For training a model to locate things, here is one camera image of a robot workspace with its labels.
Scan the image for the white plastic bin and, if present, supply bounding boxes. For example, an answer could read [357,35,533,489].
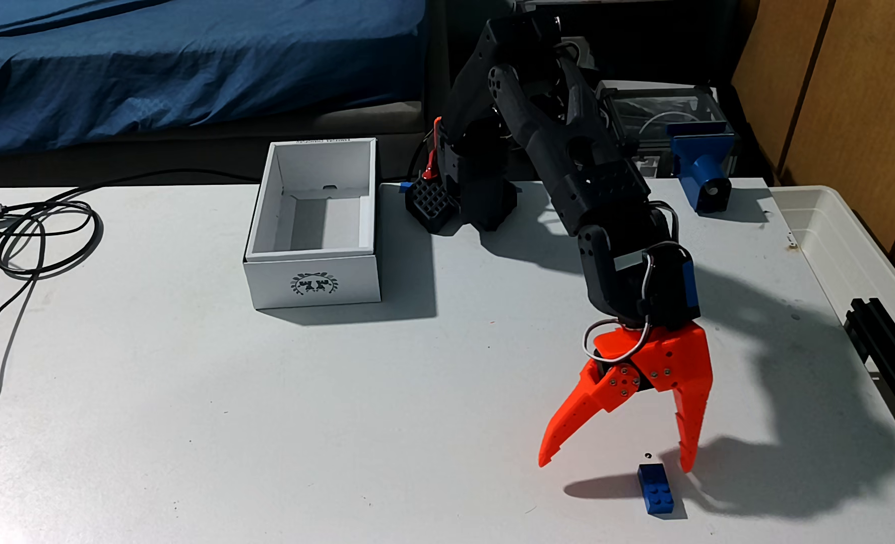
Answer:
[771,185,895,356]

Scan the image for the white cardboard box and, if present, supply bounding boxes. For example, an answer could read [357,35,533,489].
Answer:
[242,138,382,311]

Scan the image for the black coiled cable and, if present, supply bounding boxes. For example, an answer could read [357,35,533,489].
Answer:
[0,168,261,439]

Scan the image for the wooden cabinet doors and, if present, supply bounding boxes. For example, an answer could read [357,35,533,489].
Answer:
[731,0,895,303]

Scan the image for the blue printed clamp mount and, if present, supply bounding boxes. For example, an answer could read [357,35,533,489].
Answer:
[668,121,737,215]

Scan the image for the blue toy brick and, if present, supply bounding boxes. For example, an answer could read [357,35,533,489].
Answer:
[638,463,676,516]

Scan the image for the blue bed sheet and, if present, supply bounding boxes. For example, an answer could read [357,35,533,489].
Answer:
[0,0,427,160]

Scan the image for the clear enclosure black frame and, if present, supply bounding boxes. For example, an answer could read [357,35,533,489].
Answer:
[595,82,728,180]

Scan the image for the black aluminium extrusion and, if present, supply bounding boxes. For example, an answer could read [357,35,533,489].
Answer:
[844,298,895,481]

